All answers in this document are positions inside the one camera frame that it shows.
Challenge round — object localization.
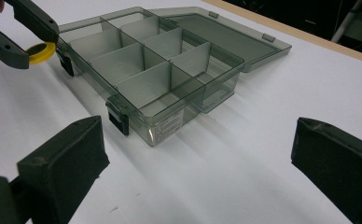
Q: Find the white table leg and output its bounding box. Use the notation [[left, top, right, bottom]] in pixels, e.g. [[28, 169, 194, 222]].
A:
[[330, 0, 362, 45]]

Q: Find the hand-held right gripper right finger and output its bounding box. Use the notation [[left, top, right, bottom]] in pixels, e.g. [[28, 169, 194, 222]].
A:
[[290, 117, 362, 224]]

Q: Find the light wooden table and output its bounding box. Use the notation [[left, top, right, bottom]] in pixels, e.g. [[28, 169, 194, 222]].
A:
[[202, 0, 362, 68]]

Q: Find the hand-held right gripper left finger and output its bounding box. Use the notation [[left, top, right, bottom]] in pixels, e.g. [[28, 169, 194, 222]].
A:
[[17, 115, 110, 224]]

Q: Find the yellow ring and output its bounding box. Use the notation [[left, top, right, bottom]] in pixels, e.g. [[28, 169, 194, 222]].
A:
[[25, 41, 57, 65]]

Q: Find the smoky clear compartment box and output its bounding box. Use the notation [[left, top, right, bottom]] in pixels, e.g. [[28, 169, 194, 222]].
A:
[[56, 6, 293, 147]]

